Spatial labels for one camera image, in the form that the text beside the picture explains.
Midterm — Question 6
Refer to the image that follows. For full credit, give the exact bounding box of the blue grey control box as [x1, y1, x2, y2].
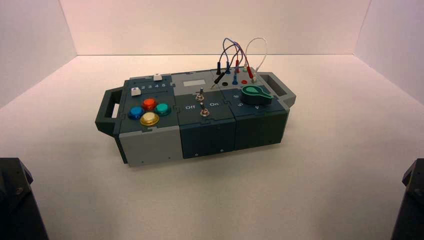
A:
[95, 67, 297, 168]

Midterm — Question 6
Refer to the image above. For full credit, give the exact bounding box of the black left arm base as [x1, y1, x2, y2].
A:
[0, 157, 50, 240]

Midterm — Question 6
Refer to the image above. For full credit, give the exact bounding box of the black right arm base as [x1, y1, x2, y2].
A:
[390, 158, 424, 240]

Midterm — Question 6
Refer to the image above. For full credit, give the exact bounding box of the teal push button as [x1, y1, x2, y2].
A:
[154, 102, 172, 117]

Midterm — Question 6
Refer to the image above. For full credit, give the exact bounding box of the green rotary knob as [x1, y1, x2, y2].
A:
[240, 85, 275, 106]

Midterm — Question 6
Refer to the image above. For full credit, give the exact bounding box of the yellow push button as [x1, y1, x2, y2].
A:
[139, 111, 160, 127]

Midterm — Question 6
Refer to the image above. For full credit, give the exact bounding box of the orange push button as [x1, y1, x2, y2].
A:
[141, 97, 158, 112]

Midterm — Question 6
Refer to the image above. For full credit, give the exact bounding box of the blue push button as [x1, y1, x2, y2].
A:
[127, 105, 146, 121]

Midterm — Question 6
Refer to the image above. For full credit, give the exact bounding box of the black plug jumper cable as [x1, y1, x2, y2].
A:
[210, 43, 240, 90]

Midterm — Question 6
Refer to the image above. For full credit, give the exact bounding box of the red plug jumper cable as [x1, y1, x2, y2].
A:
[233, 43, 255, 80]

